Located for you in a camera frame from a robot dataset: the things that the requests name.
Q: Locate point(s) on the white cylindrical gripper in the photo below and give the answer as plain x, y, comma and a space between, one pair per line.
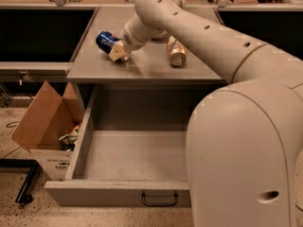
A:
126, 42

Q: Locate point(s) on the blue pepsi can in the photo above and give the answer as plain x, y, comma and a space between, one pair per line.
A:
105, 40

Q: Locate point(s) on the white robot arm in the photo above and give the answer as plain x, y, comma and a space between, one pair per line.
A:
243, 139

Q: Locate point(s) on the grey counter cabinet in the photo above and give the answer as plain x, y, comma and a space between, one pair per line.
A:
147, 68

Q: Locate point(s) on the gold soda can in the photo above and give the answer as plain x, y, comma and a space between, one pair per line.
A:
176, 52

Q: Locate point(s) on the grey open top drawer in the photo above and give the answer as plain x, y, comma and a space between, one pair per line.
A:
131, 141

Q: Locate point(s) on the crumpled trash in box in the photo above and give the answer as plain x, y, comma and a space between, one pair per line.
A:
68, 141

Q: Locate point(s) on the brown cardboard box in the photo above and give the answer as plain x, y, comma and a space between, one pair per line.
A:
48, 118

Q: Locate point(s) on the black drawer handle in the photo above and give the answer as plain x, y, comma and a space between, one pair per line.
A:
159, 200

